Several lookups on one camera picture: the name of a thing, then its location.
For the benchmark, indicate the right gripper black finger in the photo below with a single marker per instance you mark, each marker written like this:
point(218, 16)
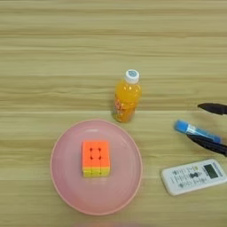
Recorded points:
point(214, 108)
point(211, 144)

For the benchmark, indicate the blue glue stick tube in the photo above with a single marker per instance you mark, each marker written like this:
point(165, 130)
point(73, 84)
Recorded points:
point(192, 130)

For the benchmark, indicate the white remote control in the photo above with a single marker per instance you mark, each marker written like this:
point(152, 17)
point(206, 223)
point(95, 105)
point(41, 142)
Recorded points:
point(192, 177)

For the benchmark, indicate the orange juice bottle white cap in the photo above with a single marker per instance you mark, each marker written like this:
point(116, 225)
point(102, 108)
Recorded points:
point(127, 97)

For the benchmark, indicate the orange yellow Rubik's cube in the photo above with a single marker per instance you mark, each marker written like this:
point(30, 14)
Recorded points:
point(96, 156)

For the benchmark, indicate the pink round plastic plate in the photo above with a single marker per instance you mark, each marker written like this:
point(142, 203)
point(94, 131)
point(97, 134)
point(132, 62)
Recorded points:
point(68, 183)

